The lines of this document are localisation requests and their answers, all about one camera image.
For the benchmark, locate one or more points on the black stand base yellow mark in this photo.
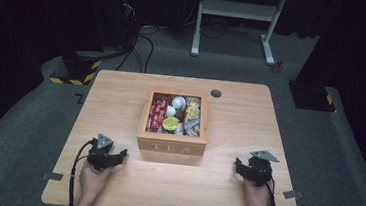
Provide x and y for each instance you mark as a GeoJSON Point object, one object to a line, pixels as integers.
{"type": "Point", "coordinates": [310, 97]}

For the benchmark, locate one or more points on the wooden box with glass lid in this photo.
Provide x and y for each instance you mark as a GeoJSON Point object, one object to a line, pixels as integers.
{"type": "Point", "coordinates": [147, 145]}

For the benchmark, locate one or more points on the person's right hand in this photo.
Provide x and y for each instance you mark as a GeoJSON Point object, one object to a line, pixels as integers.
{"type": "Point", "coordinates": [259, 200]}

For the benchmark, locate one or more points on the black yellow striped stand base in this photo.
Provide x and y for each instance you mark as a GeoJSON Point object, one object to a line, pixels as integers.
{"type": "Point", "coordinates": [80, 70]}

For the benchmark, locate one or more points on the grey tape piece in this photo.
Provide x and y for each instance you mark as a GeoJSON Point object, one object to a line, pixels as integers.
{"type": "Point", "coordinates": [292, 194]}
{"type": "Point", "coordinates": [52, 176]}

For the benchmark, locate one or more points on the white metal stand frame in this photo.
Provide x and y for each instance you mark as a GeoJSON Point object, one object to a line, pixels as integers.
{"type": "Point", "coordinates": [239, 10]}

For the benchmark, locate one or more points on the stack of red packets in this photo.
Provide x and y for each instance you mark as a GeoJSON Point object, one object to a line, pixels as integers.
{"type": "Point", "coordinates": [156, 114]}

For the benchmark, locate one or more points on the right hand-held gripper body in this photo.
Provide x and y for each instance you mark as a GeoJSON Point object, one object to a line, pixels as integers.
{"type": "Point", "coordinates": [259, 171]}

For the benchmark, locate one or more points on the small red floor object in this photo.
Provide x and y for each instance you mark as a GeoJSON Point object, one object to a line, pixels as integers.
{"type": "Point", "coordinates": [277, 67]}

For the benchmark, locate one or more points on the white creamer cup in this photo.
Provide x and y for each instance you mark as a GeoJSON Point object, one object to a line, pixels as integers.
{"type": "Point", "coordinates": [179, 129]}
{"type": "Point", "coordinates": [170, 111]}
{"type": "Point", "coordinates": [178, 102]}

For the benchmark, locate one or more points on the person's left hand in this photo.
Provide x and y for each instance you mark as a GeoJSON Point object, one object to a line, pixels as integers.
{"type": "Point", "coordinates": [92, 182]}

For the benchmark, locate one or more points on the pile of clear yellow packets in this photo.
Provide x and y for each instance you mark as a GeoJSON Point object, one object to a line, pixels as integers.
{"type": "Point", "coordinates": [192, 117]}

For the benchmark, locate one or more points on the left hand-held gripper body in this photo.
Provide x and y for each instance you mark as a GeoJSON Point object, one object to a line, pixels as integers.
{"type": "Point", "coordinates": [99, 157]}

